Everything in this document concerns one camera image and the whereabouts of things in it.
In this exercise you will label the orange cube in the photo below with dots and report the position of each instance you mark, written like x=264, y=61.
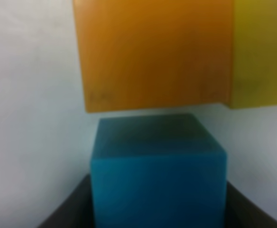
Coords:
x=137, y=54

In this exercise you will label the yellow cube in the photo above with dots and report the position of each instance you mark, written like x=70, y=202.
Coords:
x=254, y=54

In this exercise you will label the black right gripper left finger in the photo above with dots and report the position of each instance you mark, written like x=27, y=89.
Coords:
x=76, y=211

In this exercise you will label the blue cube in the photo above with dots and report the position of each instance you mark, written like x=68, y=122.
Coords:
x=159, y=171

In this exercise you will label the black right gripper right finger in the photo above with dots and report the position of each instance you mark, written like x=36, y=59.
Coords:
x=240, y=212

